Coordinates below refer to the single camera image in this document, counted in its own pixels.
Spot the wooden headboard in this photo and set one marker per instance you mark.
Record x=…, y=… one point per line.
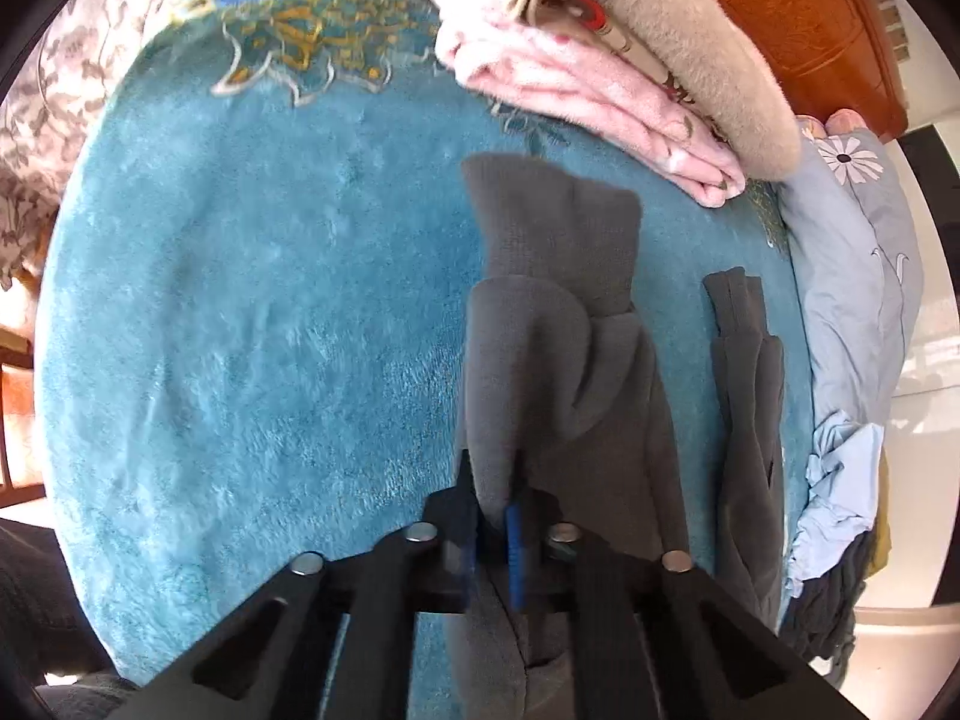
x=810, y=15

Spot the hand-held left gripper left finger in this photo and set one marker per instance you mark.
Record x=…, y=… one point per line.
x=459, y=547

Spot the dark knitted garment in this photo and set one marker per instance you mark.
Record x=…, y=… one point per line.
x=829, y=607

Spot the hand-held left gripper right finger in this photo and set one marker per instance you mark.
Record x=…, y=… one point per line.
x=514, y=559

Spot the brown leaf-patterned curtain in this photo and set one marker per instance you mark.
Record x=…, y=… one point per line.
x=67, y=90

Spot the teal plush blanket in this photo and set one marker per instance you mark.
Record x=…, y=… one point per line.
x=262, y=330

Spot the patterned folded cloth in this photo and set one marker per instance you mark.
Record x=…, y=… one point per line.
x=600, y=22

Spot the wooden chair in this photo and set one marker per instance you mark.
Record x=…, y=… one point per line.
x=19, y=412

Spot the beige plush blanket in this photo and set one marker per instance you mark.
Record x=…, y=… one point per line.
x=690, y=37

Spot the dark grey sweater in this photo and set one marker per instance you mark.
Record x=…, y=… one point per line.
x=555, y=360

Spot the pink folded blanket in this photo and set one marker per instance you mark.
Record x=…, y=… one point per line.
x=592, y=90

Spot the light blue floral quilt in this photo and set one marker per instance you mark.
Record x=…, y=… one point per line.
x=851, y=300

